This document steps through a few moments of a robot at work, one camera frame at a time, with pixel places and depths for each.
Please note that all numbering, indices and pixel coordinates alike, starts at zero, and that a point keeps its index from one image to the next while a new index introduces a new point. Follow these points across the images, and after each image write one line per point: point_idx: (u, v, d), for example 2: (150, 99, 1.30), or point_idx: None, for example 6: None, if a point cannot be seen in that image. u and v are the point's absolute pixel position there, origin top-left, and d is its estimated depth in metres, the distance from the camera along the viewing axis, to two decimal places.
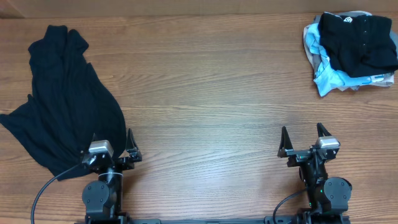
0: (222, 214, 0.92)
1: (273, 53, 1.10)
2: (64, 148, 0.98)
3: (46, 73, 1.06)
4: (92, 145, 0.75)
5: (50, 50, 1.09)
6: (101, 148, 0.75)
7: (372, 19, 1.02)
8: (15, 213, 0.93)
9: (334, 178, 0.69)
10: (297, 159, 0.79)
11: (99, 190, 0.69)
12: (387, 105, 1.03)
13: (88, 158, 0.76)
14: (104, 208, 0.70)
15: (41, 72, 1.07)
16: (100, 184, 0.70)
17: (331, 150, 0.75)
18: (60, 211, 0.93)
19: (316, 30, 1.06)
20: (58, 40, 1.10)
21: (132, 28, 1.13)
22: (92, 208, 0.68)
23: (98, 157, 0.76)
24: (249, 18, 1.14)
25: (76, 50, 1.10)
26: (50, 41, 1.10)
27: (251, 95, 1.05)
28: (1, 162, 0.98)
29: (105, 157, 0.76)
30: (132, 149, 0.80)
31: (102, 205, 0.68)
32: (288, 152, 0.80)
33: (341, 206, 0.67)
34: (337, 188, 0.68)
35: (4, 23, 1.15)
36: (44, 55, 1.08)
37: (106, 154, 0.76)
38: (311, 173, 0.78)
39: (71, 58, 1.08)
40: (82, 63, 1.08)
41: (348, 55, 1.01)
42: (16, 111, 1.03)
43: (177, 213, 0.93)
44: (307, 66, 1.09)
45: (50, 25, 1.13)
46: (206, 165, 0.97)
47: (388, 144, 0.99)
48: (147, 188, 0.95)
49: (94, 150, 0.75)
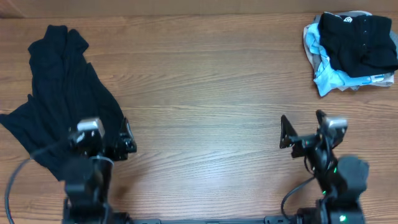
0: (222, 214, 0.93)
1: (273, 53, 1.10)
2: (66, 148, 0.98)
3: (46, 73, 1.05)
4: (82, 122, 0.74)
5: (50, 50, 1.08)
6: (91, 125, 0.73)
7: (372, 19, 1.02)
8: (15, 213, 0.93)
9: (348, 156, 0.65)
10: (303, 145, 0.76)
11: (83, 166, 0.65)
12: (387, 105, 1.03)
13: (76, 136, 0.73)
14: (87, 185, 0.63)
15: (41, 72, 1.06)
16: (84, 160, 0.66)
17: (340, 129, 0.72)
18: (60, 211, 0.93)
19: (316, 30, 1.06)
20: (58, 40, 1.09)
21: (132, 28, 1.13)
22: (73, 184, 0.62)
23: (87, 134, 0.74)
24: (249, 18, 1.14)
25: (76, 50, 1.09)
26: (51, 40, 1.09)
27: (251, 95, 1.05)
28: (1, 162, 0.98)
29: (94, 135, 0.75)
30: (126, 134, 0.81)
31: (84, 180, 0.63)
32: (293, 139, 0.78)
33: (357, 185, 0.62)
34: (353, 167, 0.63)
35: (3, 23, 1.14)
36: (44, 55, 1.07)
37: (94, 131, 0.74)
38: (321, 157, 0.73)
39: (71, 58, 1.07)
40: (82, 63, 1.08)
41: (348, 55, 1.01)
42: (16, 111, 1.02)
43: (177, 213, 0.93)
44: (307, 66, 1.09)
45: (50, 25, 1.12)
46: (206, 165, 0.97)
47: (388, 144, 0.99)
48: (147, 188, 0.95)
49: (83, 126, 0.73)
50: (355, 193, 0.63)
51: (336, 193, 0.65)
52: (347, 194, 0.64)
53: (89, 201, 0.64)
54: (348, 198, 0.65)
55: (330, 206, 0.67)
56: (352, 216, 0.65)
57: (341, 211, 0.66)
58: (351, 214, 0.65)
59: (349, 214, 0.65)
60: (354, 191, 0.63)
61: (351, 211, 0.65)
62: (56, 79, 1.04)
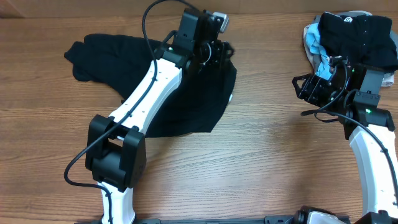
0: (222, 214, 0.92)
1: (273, 53, 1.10)
2: (72, 150, 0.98)
3: (110, 72, 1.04)
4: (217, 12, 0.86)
5: (97, 58, 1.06)
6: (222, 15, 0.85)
7: (372, 19, 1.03)
8: (14, 213, 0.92)
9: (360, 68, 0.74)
10: (317, 86, 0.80)
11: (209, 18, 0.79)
12: (388, 105, 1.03)
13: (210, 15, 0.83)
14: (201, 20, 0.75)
15: (107, 75, 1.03)
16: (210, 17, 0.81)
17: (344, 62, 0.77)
18: (60, 211, 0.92)
19: (316, 30, 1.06)
20: (106, 47, 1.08)
21: (132, 28, 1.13)
22: (188, 14, 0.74)
23: (214, 19, 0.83)
24: (249, 18, 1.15)
25: (109, 44, 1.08)
26: (89, 55, 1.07)
27: (251, 95, 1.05)
28: (1, 162, 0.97)
29: (219, 22, 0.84)
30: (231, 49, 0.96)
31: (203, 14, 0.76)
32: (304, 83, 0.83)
33: (377, 70, 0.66)
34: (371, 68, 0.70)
35: (4, 23, 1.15)
36: (106, 65, 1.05)
37: (220, 19, 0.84)
38: (333, 91, 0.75)
39: (117, 47, 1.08)
40: (129, 40, 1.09)
41: (349, 55, 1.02)
42: (25, 112, 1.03)
43: (177, 213, 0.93)
44: (308, 66, 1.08)
45: (66, 54, 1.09)
46: (206, 165, 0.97)
47: None
48: (147, 188, 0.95)
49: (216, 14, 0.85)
50: (375, 86, 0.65)
51: (357, 89, 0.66)
52: (369, 87, 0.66)
53: (188, 40, 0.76)
54: (371, 99, 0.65)
55: (353, 106, 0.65)
56: (378, 112, 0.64)
57: (367, 107, 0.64)
58: (377, 111, 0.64)
59: (374, 111, 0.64)
60: (375, 81, 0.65)
61: (377, 111, 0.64)
62: (134, 72, 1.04)
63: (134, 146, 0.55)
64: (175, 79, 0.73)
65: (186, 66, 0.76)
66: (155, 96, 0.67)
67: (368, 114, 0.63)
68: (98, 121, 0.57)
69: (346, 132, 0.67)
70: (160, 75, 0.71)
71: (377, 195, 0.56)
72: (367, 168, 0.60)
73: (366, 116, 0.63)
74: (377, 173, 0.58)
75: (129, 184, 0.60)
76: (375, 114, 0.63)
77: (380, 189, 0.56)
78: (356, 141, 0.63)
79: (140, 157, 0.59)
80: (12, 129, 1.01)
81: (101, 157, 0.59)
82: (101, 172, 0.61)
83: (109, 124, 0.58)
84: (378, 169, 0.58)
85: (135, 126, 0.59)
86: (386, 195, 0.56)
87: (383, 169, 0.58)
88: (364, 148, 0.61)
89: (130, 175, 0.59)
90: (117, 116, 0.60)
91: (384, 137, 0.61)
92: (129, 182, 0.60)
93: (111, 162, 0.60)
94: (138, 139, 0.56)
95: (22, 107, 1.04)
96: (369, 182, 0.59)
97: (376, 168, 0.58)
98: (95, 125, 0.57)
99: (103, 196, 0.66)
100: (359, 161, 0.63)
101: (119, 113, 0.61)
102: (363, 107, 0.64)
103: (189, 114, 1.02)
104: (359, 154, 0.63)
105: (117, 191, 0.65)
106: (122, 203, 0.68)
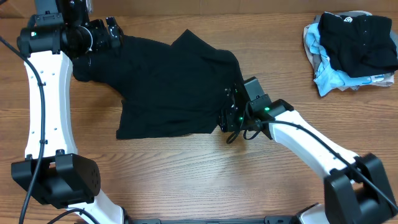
0: (222, 214, 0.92)
1: (273, 53, 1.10)
2: None
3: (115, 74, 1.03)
4: None
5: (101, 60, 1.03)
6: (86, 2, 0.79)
7: (372, 19, 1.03)
8: (15, 213, 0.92)
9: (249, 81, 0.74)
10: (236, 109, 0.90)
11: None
12: (387, 105, 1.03)
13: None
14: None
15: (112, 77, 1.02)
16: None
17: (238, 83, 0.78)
18: (59, 211, 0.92)
19: (316, 30, 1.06)
20: None
21: (132, 28, 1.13)
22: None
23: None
24: (249, 18, 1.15)
25: None
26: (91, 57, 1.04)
27: None
28: (1, 162, 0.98)
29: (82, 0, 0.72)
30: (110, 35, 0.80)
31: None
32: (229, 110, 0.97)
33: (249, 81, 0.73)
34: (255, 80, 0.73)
35: (4, 23, 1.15)
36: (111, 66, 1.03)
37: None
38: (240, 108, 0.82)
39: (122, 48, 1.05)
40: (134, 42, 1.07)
41: (348, 55, 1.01)
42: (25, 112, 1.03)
43: (177, 213, 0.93)
44: (307, 66, 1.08)
45: None
46: (206, 165, 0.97)
47: (388, 144, 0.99)
48: (147, 188, 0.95)
49: None
50: (257, 92, 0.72)
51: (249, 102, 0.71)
52: (255, 94, 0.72)
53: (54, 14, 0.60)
54: (263, 101, 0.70)
55: (257, 114, 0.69)
56: (277, 107, 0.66)
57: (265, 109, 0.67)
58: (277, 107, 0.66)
59: (271, 107, 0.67)
60: (257, 89, 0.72)
61: (274, 106, 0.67)
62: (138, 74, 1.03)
63: (69, 172, 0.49)
64: (64, 63, 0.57)
65: (63, 41, 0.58)
66: (57, 102, 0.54)
67: (267, 113, 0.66)
68: (17, 170, 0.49)
69: (268, 134, 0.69)
70: (43, 77, 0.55)
71: (320, 162, 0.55)
72: (299, 149, 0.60)
73: (270, 114, 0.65)
74: (308, 147, 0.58)
75: (92, 194, 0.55)
76: (274, 110, 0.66)
77: (318, 155, 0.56)
78: (278, 136, 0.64)
79: (84, 169, 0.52)
80: (12, 129, 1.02)
81: (49, 193, 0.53)
82: (60, 201, 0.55)
83: (32, 167, 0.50)
84: (307, 144, 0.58)
85: (58, 150, 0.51)
86: (324, 158, 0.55)
87: (308, 140, 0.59)
88: (285, 135, 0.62)
89: (89, 188, 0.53)
90: (32, 151, 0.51)
91: (291, 118, 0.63)
92: (91, 192, 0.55)
93: (60, 189, 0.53)
94: (68, 161, 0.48)
95: (22, 108, 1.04)
96: (310, 158, 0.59)
97: (303, 143, 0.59)
98: (18, 172, 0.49)
99: (79, 214, 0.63)
100: (292, 149, 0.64)
101: (32, 148, 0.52)
102: (261, 111, 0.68)
103: (193, 114, 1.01)
104: (288, 143, 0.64)
105: (88, 205, 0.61)
106: (99, 209, 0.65)
